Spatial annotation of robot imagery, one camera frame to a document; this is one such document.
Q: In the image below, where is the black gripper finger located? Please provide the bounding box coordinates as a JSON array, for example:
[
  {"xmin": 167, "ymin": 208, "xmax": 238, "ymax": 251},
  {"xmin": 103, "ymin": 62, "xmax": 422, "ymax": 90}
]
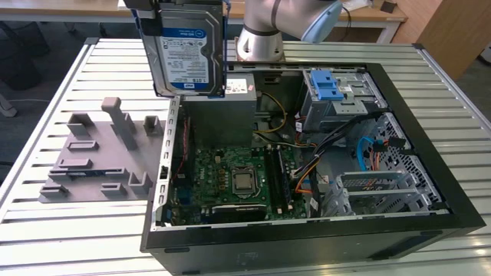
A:
[{"xmin": 123, "ymin": 0, "xmax": 161, "ymax": 37}]

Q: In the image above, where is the hard disk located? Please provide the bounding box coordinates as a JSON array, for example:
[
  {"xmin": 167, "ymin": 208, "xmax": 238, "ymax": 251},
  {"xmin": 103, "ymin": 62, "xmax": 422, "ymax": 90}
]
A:
[{"xmin": 129, "ymin": 0, "xmax": 230, "ymax": 100}]

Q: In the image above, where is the blue SATA wire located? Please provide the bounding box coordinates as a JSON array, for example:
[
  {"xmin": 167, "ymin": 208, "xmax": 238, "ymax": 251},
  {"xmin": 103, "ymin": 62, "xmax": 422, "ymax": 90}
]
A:
[{"xmin": 356, "ymin": 137, "xmax": 376, "ymax": 175}]

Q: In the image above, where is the wooden desk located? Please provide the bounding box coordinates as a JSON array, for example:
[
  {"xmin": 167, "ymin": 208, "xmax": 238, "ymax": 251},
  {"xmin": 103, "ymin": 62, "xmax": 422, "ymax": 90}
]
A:
[{"xmin": 0, "ymin": 0, "xmax": 408, "ymax": 44}]

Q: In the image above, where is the black office chair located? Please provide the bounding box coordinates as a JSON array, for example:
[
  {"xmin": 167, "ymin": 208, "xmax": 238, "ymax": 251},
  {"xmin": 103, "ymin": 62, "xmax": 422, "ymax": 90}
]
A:
[{"xmin": 0, "ymin": 21, "xmax": 50, "ymax": 90}]

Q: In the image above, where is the grey power supply unit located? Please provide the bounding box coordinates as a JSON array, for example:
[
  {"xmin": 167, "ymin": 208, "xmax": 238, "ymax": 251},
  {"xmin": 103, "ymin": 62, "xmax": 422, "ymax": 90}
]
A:
[{"xmin": 179, "ymin": 73, "xmax": 258, "ymax": 149}]

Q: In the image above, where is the grey table foot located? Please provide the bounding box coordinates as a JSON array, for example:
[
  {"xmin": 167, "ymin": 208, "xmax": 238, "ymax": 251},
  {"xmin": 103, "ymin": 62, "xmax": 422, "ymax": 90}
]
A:
[{"xmin": 0, "ymin": 93, "xmax": 18, "ymax": 118}]

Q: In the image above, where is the grey parts rack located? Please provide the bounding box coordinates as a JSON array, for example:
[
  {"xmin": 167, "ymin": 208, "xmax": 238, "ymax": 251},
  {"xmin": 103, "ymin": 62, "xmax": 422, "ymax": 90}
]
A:
[{"xmin": 37, "ymin": 97, "xmax": 167, "ymax": 205}]

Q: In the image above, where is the blue drive latch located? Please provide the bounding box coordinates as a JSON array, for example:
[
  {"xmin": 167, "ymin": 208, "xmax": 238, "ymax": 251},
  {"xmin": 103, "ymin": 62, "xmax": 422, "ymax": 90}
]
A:
[{"xmin": 309, "ymin": 70, "xmax": 344, "ymax": 101}]

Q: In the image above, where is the green motherboard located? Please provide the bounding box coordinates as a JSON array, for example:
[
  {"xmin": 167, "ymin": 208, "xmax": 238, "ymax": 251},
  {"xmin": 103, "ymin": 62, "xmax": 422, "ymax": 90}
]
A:
[{"xmin": 170, "ymin": 145, "xmax": 308, "ymax": 225}]

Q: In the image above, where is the green RAM stick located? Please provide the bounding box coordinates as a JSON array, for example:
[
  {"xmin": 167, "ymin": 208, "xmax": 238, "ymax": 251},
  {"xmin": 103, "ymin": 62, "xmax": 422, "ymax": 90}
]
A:
[{"xmin": 57, "ymin": 170, "xmax": 125, "ymax": 177}]

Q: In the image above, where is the clear plastic bag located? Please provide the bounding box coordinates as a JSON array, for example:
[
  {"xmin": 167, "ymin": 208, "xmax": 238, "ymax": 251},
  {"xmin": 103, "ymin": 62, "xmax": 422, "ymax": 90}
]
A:
[{"xmin": 340, "ymin": 0, "xmax": 374, "ymax": 11}]

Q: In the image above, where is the grey optical drive cage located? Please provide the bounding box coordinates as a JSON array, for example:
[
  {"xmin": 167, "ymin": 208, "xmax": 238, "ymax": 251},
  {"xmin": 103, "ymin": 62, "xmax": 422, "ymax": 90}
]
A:
[{"xmin": 300, "ymin": 68, "xmax": 388, "ymax": 133}]

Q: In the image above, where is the silver CPU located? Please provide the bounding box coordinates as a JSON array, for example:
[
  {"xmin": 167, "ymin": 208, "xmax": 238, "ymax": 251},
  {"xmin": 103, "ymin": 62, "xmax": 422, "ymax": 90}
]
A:
[{"xmin": 233, "ymin": 173, "xmax": 256, "ymax": 191}]

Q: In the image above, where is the metal socket cover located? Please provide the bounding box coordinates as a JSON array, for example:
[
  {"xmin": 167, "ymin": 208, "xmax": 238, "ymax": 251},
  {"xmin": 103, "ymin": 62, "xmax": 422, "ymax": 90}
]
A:
[{"xmin": 228, "ymin": 165, "xmax": 261, "ymax": 201}]

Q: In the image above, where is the black graphics card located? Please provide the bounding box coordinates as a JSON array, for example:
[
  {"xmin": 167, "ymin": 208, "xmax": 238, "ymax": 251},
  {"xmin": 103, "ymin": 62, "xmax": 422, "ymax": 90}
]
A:
[{"xmin": 210, "ymin": 202, "xmax": 268, "ymax": 222}]

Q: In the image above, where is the wooden cabinet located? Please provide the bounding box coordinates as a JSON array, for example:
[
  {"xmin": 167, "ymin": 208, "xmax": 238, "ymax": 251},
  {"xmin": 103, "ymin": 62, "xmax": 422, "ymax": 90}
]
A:
[{"xmin": 390, "ymin": 0, "xmax": 491, "ymax": 81}]

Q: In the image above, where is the black PC case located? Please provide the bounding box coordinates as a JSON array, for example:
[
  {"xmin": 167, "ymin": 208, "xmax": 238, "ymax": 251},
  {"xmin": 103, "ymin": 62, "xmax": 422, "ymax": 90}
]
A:
[{"xmin": 139, "ymin": 60, "xmax": 486, "ymax": 275}]

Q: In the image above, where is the thin red wire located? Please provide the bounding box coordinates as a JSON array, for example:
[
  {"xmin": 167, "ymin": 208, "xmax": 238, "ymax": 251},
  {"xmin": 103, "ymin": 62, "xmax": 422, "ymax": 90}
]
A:
[{"xmin": 169, "ymin": 117, "xmax": 191, "ymax": 185}]

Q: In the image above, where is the yellow wire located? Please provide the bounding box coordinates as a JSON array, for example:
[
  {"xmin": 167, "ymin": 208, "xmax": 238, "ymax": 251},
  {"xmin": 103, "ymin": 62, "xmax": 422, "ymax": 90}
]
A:
[{"xmin": 253, "ymin": 91, "xmax": 289, "ymax": 135}]

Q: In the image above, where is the black cable bundle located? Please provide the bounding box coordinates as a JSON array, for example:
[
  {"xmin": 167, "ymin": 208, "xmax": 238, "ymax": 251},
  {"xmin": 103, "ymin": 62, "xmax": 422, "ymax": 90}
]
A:
[{"xmin": 305, "ymin": 112, "xmax": 384, "ymax": 218}]

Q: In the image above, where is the orange power wire bundle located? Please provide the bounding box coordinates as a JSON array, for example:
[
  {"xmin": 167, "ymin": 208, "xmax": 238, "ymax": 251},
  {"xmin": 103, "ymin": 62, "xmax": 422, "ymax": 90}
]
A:
[{"xmin": 293, "ymin": 168, "xmax": 321, "ymax": 198}]

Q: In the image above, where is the orange black disk power wire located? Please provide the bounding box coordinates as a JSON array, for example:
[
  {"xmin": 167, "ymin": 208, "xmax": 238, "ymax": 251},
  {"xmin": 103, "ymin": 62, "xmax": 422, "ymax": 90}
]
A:
[{"xmin": 369, "ymin": 140, "xmax": 386, "ymax": 175}]

